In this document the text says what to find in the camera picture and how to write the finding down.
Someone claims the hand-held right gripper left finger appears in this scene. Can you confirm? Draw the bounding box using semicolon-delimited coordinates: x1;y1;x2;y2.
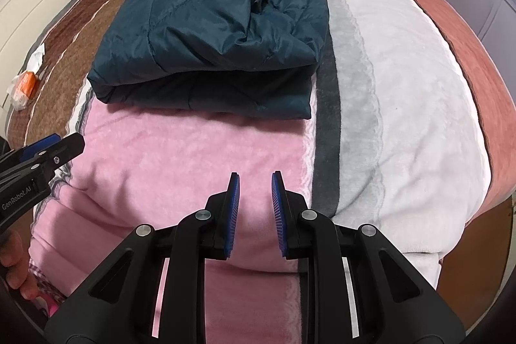
44;172;243;344

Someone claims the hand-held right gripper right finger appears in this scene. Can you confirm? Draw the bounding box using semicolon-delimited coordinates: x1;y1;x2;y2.
271;170;468;344

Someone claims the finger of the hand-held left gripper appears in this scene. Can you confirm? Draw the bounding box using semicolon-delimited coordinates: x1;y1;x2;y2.
16;133;60;163
38;132;86;177

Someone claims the teal quilted jacket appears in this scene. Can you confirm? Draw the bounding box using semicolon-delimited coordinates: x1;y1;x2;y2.
86;0;328;120

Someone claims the person's left hand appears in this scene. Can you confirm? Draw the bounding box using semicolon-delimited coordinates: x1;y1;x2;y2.
0;229;39;300

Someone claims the orange packet in clear wrap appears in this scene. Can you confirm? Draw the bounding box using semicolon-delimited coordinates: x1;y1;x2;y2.
6;71;38;112

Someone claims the white tissue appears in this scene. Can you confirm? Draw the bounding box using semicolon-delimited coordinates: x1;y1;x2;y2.
27;43;46;71

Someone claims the pink plaid pajamas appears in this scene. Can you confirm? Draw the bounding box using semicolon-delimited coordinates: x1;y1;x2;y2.
28;263;67;318

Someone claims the striped fleece blanket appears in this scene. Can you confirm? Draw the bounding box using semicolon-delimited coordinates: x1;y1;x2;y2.
8;0;511;344

